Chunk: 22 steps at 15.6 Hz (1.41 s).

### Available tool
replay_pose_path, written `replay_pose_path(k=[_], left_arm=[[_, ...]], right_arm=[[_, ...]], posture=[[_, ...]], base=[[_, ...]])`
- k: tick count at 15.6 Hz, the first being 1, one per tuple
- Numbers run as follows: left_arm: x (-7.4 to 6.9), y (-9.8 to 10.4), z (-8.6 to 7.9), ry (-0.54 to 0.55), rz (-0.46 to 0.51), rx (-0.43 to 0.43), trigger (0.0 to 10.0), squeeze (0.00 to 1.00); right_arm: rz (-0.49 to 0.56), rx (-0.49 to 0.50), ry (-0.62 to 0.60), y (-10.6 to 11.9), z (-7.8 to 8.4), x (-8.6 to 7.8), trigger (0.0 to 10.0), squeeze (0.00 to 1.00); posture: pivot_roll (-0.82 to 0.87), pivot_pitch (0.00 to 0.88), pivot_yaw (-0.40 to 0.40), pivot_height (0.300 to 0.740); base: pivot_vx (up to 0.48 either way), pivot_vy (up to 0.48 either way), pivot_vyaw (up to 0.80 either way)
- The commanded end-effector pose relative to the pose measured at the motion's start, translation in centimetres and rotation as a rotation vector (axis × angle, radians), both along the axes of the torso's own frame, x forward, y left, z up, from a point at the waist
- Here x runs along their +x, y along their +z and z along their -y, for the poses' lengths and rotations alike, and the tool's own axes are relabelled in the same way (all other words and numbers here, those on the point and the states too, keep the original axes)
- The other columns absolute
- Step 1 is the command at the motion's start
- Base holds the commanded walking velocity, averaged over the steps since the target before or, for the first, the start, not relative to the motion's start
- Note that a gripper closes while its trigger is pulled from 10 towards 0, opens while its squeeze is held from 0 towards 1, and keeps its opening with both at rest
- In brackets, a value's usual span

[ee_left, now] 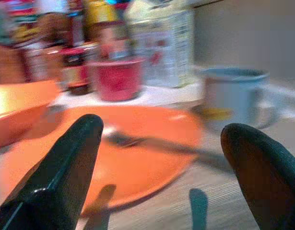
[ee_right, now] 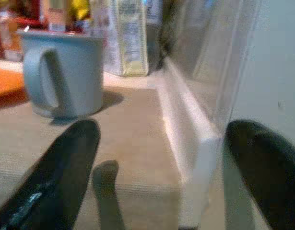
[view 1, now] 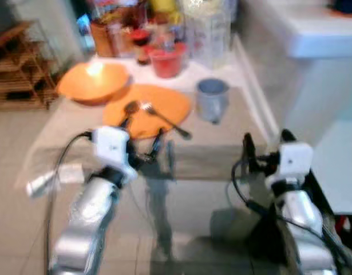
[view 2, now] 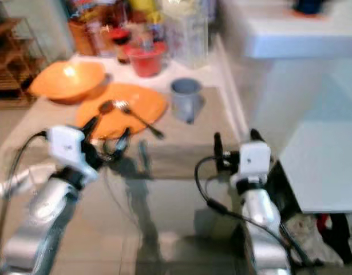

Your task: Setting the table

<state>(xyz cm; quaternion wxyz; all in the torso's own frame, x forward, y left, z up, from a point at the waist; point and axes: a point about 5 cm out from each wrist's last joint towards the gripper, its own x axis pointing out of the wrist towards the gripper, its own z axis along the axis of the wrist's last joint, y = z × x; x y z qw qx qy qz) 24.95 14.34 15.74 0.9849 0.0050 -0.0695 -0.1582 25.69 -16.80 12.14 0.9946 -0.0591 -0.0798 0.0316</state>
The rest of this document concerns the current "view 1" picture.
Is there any metal spoon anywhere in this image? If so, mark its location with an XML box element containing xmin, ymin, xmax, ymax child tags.
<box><xmin>122</xmin><ymin>101</ymin><xmax>141</xmax><ymax>128</ymax></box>

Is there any metal fork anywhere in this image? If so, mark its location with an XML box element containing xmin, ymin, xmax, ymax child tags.
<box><xmin>141</xmin><ymin>101</ymin><xmax>192</xmax><ymax>140</ymax></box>

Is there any beige tablecloth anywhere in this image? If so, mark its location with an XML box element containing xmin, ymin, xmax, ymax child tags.
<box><xmin>14</xmin><ymin>85</ymin><xmax>275</xmax><ymax>190</ymax></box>

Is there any orange plate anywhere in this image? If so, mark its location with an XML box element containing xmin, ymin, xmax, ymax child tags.
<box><xmin>102</xmin><ymin>84</ymin><xmax>192</xmax><ymax>140</ymax></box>

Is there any orange bowl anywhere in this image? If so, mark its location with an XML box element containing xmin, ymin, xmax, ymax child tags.
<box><xmin>57</xmin><ymin>61</ymin><xmax>132</xmax><ymax>107</ymax></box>

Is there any grey mug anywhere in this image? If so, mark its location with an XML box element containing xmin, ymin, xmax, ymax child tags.
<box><xmin>196</xmin><ymin>78</ymin><xmax>231</xmax><ymax>125</ymax></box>

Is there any white counter cabinet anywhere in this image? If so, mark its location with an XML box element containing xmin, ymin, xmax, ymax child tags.
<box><xmin>238</xmin><ymin>0</ymin><xmax>352</xmax><ymax>215</ymax></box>

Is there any white table mat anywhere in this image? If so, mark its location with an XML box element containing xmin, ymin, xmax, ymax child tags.
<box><xmin>87</xmin><ymin>34</ymin><xmax>250</xmax><ymax>91</ymax></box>

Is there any red plastic cup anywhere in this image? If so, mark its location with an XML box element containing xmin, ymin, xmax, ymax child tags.
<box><xmin>147</xmin><ymin>42</ymin><xmax>188</xmax><ymax>79</ymax></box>

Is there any dark jar with red lid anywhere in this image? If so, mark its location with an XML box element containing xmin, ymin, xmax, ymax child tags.
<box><xmin>130</xmin><ymin>29</ymin><xmax>154</xmax><ymax>65</ymax></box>

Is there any orange food box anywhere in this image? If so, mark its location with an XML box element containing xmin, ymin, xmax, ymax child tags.
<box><xmin>87</xmin><ymin>0</ymin><xmax>143</xmax><ymax>58</ymax></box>

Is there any clear glass jar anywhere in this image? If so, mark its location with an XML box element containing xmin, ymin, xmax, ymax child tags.
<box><xmin>184</xmin><ymin>0</ymin><xmax>233</xmax><ymax>70</ymax></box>

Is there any yellow packet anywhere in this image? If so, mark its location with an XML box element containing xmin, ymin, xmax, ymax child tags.
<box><xmin>149</xmin><ymin>0</ymin><xmax>183</xmax><ymax>25</ymax></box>

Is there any wooden shelf rack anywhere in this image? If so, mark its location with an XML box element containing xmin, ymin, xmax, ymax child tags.
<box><xmin>0</xmin><ymin>20</ymin><xmax>60</xmax><ymax>111</ymax></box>

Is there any dark blue bowl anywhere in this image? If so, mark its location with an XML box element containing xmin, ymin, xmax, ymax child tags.
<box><xmin>329</xmin><ymin>0</ymin><xmax>352</xmax><ymax>16</ymax></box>

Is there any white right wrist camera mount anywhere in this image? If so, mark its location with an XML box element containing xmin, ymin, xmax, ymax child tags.
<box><xmin>266</xmin><ymin>142</ymin><xmax>314</xmax><ymax>187</ymax></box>

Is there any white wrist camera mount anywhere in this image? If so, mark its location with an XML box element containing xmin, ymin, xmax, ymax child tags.
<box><xmin>92</xmin><ymin>126</ymin><xmax>137</xmax><ymax>172</ymax></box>
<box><xmin>266</xmin><ymin>142</ymin><xmax>314</xmax><ymax>187</ymax></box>

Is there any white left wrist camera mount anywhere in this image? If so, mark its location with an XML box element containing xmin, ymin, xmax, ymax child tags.
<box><xmin>92</xmin><ymin>126</ymin><xmax>137</xmax><ymax>172</ymax></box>

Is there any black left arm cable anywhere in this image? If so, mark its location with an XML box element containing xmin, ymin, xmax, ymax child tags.
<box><xmin>44</xmin><ymin>131</ymin><xmax>96</xmax><ymax>271</ymax></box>

